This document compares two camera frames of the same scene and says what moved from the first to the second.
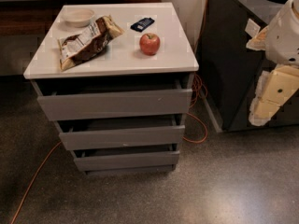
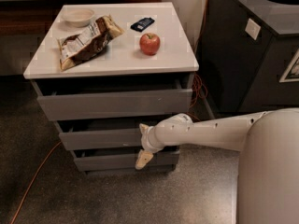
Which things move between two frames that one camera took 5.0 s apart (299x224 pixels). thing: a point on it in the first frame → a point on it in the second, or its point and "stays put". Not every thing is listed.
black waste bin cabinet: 232,16 stays put
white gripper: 282,42 → 149,139
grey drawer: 103,133 stays put
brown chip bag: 78,49 stays put
